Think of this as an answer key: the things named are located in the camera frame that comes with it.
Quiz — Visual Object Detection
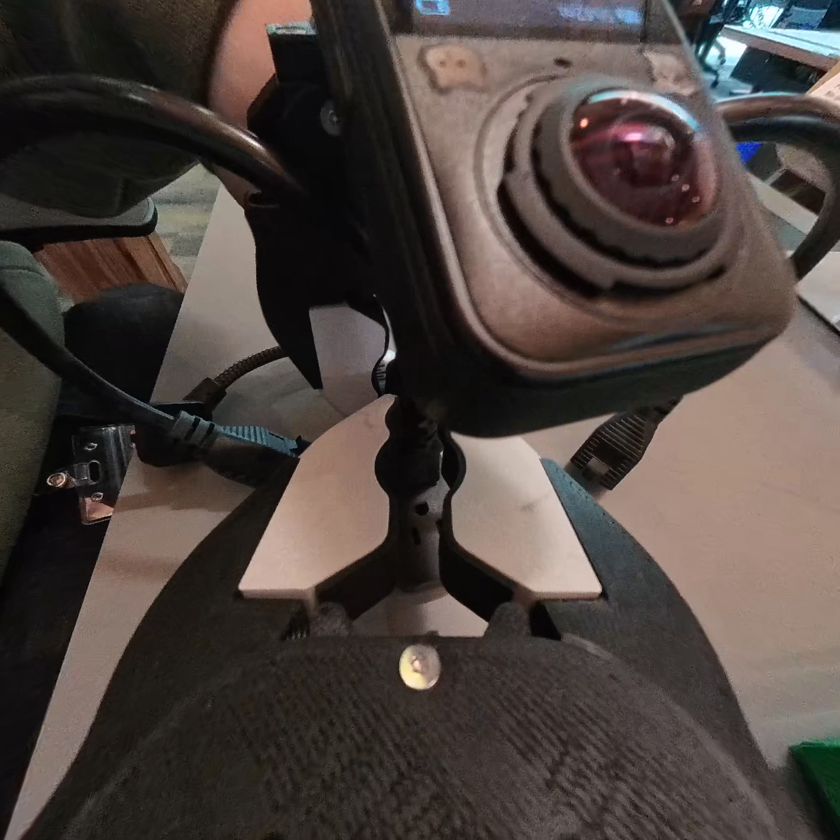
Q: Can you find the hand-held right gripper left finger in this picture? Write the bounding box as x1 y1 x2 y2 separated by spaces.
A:
238 394 424 621

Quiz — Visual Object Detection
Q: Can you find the black power cord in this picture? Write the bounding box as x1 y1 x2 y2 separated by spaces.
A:
0 73 840 493

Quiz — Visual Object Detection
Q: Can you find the person's left forearm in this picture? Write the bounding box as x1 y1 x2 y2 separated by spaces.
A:
0 0 315 198

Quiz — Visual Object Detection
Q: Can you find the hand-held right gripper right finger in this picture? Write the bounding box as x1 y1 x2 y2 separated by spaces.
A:
425 430 603 623

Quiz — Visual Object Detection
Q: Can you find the black office chair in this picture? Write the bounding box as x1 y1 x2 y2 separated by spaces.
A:
686 0 729 67

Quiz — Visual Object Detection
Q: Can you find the metal clamp bracket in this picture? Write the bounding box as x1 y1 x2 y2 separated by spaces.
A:
46 424 136 525

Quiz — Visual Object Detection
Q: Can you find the green plastic block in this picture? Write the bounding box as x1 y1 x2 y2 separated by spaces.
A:
789 738 840 818

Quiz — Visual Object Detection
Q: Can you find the wooden cabinet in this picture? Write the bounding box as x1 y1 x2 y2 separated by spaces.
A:
33 233 188 303

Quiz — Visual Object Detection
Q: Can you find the blue ribbed connector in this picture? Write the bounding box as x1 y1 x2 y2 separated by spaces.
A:
223 424 309 458

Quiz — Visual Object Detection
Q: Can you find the white flat panel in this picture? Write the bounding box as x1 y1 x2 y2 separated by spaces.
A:
797 266 840 332

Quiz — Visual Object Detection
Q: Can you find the braided grey cable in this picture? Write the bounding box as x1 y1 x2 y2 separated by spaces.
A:
187 346 290 408

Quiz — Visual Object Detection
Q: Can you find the black chair armrest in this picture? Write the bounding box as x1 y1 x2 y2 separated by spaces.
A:
0 193 158 253

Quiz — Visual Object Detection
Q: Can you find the green cloth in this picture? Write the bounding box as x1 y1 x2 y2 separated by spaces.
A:
0 239 67 578

